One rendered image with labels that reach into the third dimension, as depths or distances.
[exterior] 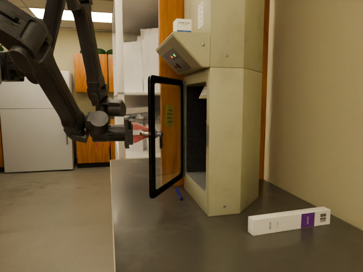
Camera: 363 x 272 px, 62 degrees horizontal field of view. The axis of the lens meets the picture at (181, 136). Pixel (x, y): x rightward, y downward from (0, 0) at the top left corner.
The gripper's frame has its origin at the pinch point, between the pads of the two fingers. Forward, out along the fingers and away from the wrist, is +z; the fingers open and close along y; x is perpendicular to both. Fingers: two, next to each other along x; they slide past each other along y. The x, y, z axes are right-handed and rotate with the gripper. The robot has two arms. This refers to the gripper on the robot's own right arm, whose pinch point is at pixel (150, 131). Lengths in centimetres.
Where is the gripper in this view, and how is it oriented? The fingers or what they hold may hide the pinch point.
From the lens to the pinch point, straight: 106.2
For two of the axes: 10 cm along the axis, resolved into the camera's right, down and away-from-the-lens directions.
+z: 9.7, -0.3, 2.3
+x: -2.4, -1.2, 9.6
